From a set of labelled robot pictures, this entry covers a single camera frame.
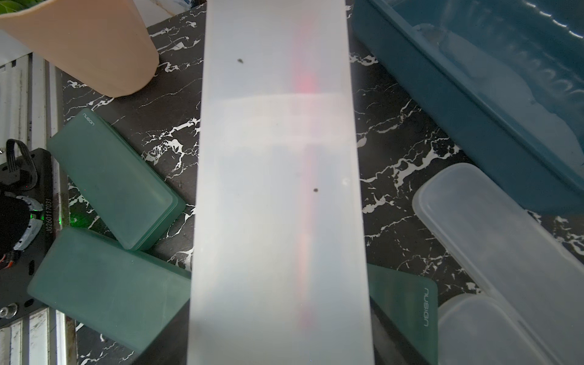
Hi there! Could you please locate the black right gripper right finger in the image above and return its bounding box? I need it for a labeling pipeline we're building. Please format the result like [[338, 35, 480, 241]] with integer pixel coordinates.
[[371, 305, 428, 364]]

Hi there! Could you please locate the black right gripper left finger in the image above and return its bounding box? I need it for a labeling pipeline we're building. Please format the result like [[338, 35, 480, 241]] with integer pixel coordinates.
[[132, 301, 190, 365]]

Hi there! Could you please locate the clear pencil case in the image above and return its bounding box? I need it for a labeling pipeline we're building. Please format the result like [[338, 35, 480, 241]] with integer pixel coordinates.
[[412, 164, 583, 364], [438, 294, 550, 364], [187, 1, 374, 364]]

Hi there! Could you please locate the dark green pencil case centre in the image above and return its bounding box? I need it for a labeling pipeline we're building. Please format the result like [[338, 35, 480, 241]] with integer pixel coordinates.
[[367, 264, 438, 364]]

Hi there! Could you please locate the dark green pencil case front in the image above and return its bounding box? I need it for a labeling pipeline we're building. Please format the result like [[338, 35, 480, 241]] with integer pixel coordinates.
[[27, 228, 191, 353]]

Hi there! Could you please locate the dark green pencil case front-left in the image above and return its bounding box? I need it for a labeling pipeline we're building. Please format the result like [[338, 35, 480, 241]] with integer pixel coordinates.
[[47, 108, 186, 251]]

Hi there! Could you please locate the teal plastic storage box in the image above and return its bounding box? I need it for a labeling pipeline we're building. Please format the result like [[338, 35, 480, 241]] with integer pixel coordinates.
[[351, 1, 583, 214]]

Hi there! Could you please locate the bowl with green salad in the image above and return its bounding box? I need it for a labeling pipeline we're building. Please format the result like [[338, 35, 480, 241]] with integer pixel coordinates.
[[1, 0, 159, 97]]

